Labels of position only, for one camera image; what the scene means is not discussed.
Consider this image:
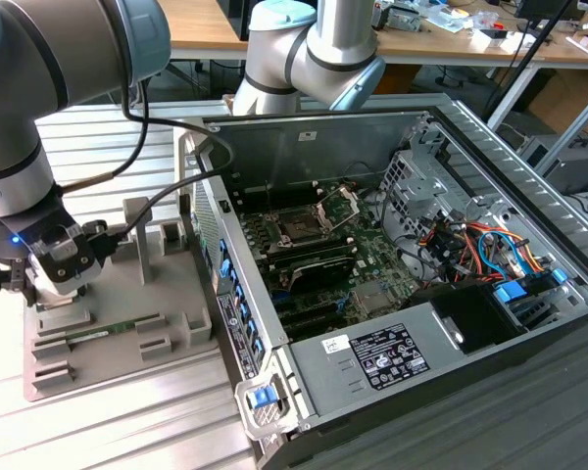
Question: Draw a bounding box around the black RAM slot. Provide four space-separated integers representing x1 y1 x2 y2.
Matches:
234 183 324 214
262 234 355 268

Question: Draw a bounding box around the CPU socket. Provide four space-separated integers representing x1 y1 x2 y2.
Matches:
273 208 324 246

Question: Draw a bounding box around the black expansion slot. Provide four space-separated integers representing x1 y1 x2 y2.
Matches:
276 299 343 328

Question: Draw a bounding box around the grey parts rack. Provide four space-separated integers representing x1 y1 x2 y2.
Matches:
22 195 221 403

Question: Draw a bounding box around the green RAM stick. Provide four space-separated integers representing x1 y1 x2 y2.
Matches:
66 320 146 344

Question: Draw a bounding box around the plain wooden desk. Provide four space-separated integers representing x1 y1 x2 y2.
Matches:
169 0 256 63

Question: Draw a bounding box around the blue case latch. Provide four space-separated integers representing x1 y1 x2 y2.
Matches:
247 386 280 410

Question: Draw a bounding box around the black graphics card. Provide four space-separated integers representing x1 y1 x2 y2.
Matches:
278 253 358 296

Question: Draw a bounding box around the metal socket cover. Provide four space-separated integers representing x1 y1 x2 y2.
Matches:
316 184 362 235

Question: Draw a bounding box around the open PC case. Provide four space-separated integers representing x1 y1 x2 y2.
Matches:
172 92 588 470

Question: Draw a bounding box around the grey power supply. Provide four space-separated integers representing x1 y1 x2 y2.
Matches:
287 299 465 427

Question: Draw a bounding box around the green motherboard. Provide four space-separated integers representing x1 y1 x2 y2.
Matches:
234 185 422 344

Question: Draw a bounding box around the silver chipset heatsink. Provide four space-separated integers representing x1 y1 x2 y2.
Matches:
352 283 388 314

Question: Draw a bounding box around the silver drive cage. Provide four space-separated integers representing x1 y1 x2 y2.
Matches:
379 149 471 246

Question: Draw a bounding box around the cluttered wooden desk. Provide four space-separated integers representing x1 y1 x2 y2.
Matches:
376 0 588 165

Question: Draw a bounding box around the black plastic air shroud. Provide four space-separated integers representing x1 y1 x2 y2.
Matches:
406 283 528 356

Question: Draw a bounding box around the blue disk carrier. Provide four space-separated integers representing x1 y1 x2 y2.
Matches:
492 281 528 307

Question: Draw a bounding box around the black tripod pole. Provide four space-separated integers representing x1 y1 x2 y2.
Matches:
483 0 575 118

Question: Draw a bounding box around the grey computer tower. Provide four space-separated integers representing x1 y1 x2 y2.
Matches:
518 134 588 195

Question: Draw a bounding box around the brown cardboard box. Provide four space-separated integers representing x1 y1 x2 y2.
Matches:
531 68 588 136

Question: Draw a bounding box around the black camera bracket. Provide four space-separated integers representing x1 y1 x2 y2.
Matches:
80 219 123 259

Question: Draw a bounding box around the black cable brass sleeve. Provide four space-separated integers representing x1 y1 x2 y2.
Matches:
58 80 151 193

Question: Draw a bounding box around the thick black cable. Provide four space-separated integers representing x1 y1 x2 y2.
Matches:
112 80 236 244

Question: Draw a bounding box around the blue wire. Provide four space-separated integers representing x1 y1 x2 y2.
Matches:
477 229 525 281

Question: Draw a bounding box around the orange wire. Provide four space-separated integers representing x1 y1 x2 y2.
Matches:
465 222 543 275

